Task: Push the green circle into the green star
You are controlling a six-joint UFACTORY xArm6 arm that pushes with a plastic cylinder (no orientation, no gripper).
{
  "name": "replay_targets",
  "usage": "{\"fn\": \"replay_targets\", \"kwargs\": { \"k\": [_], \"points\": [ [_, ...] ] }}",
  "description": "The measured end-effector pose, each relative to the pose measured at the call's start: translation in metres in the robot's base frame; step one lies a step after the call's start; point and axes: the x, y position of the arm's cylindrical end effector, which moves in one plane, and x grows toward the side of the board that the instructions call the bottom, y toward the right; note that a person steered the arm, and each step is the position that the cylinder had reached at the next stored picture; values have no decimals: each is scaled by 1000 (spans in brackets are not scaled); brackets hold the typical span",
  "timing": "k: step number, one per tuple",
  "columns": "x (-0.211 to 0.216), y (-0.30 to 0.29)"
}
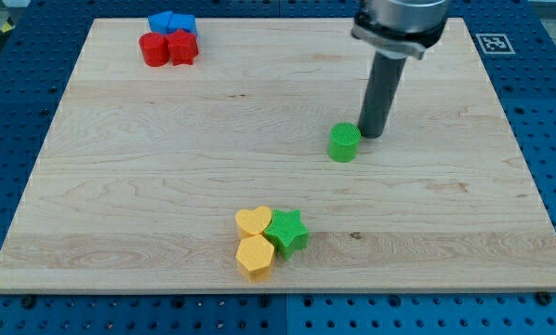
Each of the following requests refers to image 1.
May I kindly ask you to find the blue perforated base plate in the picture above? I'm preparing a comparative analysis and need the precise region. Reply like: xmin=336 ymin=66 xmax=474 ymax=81
xmin=0 ymin=1 xmax=556 ymax=334

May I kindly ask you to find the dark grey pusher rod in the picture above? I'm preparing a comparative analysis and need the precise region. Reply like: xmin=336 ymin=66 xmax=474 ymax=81
xmin=357 ymin=52 xmax=406 ymax=139

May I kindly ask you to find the white fiducial marker tag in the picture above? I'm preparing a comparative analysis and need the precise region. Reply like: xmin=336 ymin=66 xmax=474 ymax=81
xmin=476 ymin=33 xmax=515 ymax=55

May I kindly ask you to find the red star block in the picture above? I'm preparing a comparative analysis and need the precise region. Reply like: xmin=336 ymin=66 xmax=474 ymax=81
xmin=165 ymin=29 xmax=199 ymax=66

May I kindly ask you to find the red cylinder block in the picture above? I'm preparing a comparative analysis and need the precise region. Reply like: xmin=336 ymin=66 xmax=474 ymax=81
xmin=139 ymin=32 xmax=169 ymax=67

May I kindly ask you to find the yellow heart block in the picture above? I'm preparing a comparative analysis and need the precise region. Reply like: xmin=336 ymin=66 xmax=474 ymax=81
xmin=234 ymin=206 xmax=272 ymax=239

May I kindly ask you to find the wooden board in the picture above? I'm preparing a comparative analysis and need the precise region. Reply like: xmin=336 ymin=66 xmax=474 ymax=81
xmin=0 ymin=19 xmax=556 ymax=294

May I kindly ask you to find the green star block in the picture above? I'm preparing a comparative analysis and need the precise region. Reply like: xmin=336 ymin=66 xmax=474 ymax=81
xmin=263 ymin=209 xmax=309 ymax=261

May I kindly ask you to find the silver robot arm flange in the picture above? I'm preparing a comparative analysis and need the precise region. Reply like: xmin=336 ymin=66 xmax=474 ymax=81
xmin=351 ymin=0 xmax=450 ymax=60

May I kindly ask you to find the green cylinder block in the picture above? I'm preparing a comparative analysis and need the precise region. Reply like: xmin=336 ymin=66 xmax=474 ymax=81
xmin=327 ymin=122 xmax=362 ymax=163

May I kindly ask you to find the blue pentagon block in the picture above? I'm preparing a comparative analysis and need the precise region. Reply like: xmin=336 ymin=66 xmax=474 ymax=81
xmin=148 ymin=11 xmax=173 ymax=34

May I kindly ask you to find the yellow hexagon block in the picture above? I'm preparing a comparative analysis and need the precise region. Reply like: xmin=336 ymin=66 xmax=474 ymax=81
xmin=235 ymin=234 xmax=275 ymax=283

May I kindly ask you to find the blue cube block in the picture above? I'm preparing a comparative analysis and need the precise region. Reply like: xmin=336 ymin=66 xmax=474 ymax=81
xmin=167 ymin=13 xmax=197 ymax=34

